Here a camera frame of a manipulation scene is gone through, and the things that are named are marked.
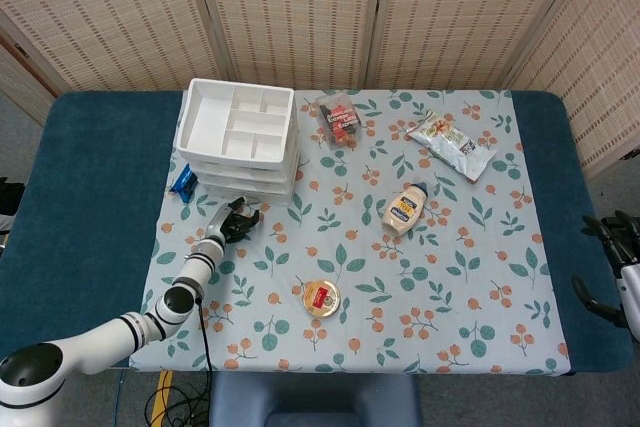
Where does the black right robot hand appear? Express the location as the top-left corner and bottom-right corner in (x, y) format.
(581, 211), (640, 268)

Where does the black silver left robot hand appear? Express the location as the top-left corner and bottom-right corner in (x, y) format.
(204, 196), (264, 246)

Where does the clear box with red items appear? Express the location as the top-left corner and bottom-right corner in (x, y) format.
(318, 93), (364, 151)

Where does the blue snack packet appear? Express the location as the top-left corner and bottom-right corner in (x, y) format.
(168, 164), (199, 203)

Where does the round yellow red tin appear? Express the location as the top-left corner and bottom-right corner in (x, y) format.
(299, 278), (341, 319)

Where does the teal table cover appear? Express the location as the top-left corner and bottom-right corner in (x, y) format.
(0, 90), (634, 378)

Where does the cream mayonnaise squeeze bottle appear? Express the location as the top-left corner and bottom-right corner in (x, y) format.
(380, 181), (430, 237)

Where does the floral leaf berry tablecloth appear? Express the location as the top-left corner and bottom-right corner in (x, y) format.
(128, 89), (571, 376)

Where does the silver white snack bag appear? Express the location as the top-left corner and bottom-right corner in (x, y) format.
(404, 110), (498, 183)

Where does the woven bamboo folding screen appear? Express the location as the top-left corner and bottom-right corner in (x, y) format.
(0, 0), (640, 178)

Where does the white plastic drawer organizer frame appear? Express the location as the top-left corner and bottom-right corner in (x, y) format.
(173, 77), (301, 208)

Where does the black cable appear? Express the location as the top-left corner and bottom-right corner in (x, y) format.
(144, 296), (215, 427)

